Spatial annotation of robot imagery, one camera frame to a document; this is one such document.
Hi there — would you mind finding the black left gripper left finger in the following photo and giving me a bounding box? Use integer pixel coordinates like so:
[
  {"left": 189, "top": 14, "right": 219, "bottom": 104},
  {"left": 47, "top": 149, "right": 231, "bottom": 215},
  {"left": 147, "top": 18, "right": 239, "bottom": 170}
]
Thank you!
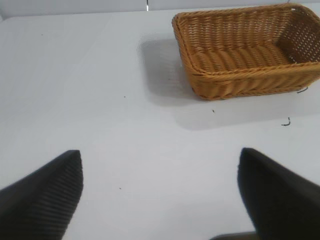
[{"left": 0, "top": 149, "right": 84, "bottom": 240}]

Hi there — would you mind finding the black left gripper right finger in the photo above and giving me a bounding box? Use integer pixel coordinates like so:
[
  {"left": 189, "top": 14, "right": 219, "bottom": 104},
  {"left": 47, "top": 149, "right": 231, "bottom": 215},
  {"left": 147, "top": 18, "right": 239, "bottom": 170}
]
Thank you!
[{"left": 236, "top": 147, "right": 320, "bottom": 240}]

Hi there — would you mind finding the brown woven wicker basket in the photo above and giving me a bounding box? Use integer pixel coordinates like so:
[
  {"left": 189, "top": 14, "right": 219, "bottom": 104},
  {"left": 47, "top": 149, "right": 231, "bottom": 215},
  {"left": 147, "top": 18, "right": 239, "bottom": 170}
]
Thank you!
[{"left": 171, "top": 2, "right": 320, "bottom": 101}]

